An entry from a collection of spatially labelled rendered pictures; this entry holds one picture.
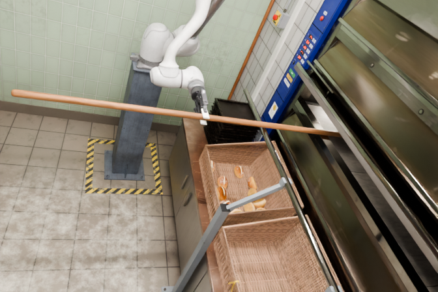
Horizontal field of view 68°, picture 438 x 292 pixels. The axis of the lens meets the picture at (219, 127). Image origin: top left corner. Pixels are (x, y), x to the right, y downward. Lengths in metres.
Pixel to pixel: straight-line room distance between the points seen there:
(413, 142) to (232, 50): 1.77
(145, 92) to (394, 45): 1.47
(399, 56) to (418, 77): 0.15
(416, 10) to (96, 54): 2.17
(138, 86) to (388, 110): 1.46
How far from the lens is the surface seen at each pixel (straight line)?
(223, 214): 1.54
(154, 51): 2.09
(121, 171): 2.74
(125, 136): 2.47
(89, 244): 2.40
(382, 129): 1.59
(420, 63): 1.56
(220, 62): 2.88
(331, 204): 1.81
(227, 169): 2.25
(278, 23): 2.46
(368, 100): 1.69
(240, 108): 2.35
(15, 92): 1.48
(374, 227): 1.62
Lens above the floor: 2.07
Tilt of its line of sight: 35 degrees down
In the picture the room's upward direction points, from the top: 24 degrees clockwise
